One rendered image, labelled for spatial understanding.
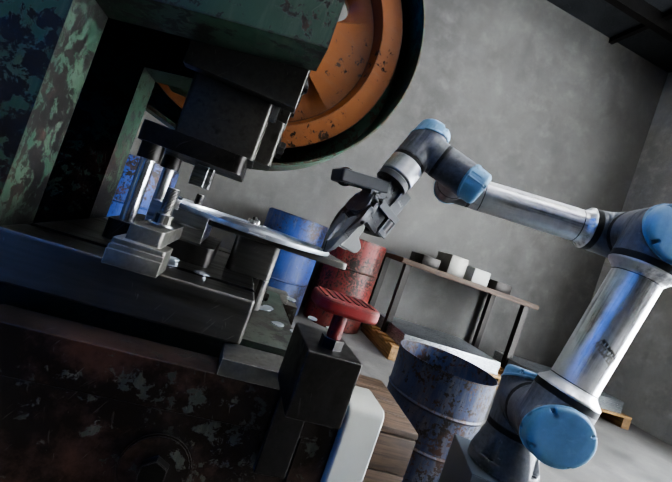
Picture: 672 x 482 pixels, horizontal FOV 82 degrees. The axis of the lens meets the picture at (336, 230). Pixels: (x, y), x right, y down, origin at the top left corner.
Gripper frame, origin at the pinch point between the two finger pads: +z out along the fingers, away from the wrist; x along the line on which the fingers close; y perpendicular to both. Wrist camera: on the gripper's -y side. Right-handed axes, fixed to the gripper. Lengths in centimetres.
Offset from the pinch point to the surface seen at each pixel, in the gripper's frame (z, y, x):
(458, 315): -106, 327, 241
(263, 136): -5.4, -22.7, 0.6
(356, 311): 9.4, -10.5, -33.4
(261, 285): 13.7, -5.5, -1.8
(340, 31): -54, -21, 38
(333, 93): -40, -11, 36
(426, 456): 22, 106, 29
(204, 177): 6.1, -24.0, 5.1
